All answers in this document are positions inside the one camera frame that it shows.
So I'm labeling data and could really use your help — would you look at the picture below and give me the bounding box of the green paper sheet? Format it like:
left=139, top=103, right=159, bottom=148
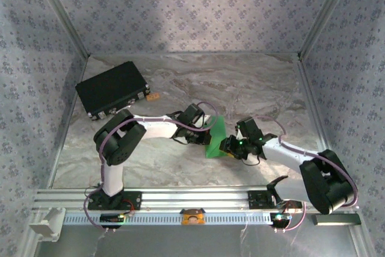
left=204, top=115, right=227, bottom=159

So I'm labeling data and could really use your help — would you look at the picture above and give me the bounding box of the orange cartoon face sticker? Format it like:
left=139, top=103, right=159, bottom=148
left=179, top=208, right=206, bottom=226

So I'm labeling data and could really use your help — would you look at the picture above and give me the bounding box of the black hard case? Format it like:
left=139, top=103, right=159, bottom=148
left=75, top=61, right=151, bottom=122

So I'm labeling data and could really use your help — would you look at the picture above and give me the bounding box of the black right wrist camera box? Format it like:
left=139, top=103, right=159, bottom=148
left=236, top=117, right=263, bottom=142

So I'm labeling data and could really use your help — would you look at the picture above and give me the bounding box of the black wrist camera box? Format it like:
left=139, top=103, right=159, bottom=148
left=179, top=103, right=206, bottom=126
left=236, top=117, right=263, bottom=142

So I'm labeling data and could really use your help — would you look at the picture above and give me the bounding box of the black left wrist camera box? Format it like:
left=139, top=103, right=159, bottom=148
left=179, top=103, right=206, bottom=126

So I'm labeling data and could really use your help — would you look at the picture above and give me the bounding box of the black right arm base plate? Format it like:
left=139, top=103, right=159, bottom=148
left=247, top=190, right=303, bottom=209

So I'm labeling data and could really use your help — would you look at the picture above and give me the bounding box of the long aluminium base rail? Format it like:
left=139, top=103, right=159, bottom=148
left=32, top=187, right=360, bottom=211

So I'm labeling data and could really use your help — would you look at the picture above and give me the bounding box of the slotted grey cable duct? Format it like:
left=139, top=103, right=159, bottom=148
left=61, top=212, right=273, bottom=226

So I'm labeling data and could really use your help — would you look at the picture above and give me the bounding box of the aluminium side frame rail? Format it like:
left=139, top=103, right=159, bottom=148
left=48, top=55, right=91, bottom=188
left=296, top=54, right=342, bottom=187

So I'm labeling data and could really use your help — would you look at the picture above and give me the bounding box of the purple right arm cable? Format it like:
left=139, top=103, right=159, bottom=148
left=255, top=114, right=359, bottom=234

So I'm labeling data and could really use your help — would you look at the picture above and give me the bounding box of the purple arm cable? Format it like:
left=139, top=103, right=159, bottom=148
left=255, top=114, right=359, bottom=234
left=81, top=101, right=218, bottom=234

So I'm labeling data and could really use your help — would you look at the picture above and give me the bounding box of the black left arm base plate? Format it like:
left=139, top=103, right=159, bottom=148
left=87, top=191, right=143, bottom=211

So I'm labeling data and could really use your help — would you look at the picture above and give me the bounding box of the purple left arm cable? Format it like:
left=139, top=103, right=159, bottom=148
left=81, top=101, right=218, bottom=234

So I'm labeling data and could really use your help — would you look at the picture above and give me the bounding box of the aluminium upright frame post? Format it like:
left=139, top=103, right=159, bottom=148
left=299, top=0, right=354, bottom=58

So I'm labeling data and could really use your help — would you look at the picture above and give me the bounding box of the white plastic bracket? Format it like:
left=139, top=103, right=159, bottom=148
left=28, top=207, right=66, bottom=242

